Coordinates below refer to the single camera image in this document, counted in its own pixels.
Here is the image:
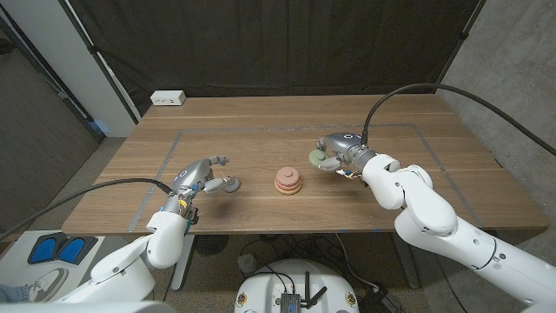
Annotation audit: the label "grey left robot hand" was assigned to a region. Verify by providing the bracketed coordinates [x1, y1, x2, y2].
[160, 156, 232, 219]

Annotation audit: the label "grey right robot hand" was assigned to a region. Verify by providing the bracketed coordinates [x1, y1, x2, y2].
[315, 132, 378, 176]

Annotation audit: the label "green toy ring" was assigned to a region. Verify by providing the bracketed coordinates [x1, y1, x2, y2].
[308, 148, 330, 169]

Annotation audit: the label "pink toy ring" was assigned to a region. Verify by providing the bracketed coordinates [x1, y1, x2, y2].
[277, 167, 300, 183]

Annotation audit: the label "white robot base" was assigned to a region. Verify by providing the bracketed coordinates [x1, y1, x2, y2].
[233, 258, 361, 313]

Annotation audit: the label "black round floor object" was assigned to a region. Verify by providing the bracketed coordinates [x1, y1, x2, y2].
[194, 234, 230, 256]

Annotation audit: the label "white power strip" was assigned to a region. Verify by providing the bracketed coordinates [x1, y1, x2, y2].
[149, 90, 187, 107]

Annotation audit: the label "white table leg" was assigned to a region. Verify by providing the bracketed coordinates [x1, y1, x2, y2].
[170, 234, 196, 292]

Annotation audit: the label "grey round floor object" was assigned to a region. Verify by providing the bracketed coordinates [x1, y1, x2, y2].
[237, 253, 259, 275]

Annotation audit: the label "black backdrop curtain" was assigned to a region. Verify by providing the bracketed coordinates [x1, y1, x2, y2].
[67, 0, 487, 117]

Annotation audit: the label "grey table leg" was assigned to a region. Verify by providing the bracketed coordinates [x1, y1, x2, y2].
[390, 234, 421, 290]

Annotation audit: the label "black foot pedal blue pads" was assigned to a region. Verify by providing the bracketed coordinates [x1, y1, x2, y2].
[27, 232, 100, 266]

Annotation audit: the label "black backdrop stand pole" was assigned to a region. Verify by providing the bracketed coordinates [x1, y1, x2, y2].
[433, 0, 487, 93]
[58, 0, 141, 123]

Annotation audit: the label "black power adapter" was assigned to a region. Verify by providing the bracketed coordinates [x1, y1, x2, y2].
[358, 286, 403, 313]

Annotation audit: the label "white robot torso edge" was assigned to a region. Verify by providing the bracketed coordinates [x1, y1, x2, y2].
[0, 300, 177, 313]

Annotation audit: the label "white sneaker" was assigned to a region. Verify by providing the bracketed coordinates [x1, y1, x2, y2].
[25, 267, 70, 304]

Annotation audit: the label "person leg in jeans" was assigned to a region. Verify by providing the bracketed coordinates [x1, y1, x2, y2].
[0, 284, 31, 304]

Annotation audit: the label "grey toy ring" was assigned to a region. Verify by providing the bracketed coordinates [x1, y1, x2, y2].
[222, 176, 242, 194]

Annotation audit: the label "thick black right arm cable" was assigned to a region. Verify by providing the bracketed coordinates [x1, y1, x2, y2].
[361, 83, 556, 157]

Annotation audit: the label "thin black left wrist cable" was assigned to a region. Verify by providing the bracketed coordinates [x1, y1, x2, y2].
[162, 264, 179, 302]

